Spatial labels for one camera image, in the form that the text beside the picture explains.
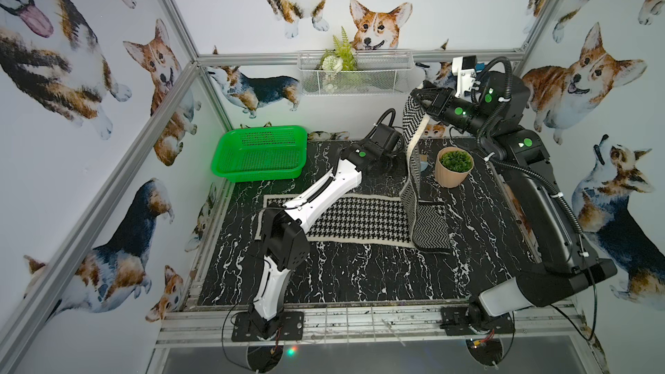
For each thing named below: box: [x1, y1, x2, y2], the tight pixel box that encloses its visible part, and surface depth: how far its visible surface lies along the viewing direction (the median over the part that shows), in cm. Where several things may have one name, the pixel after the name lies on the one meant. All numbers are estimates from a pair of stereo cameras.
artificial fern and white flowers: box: [318, 25, 357, 94], surface depth 85 cm
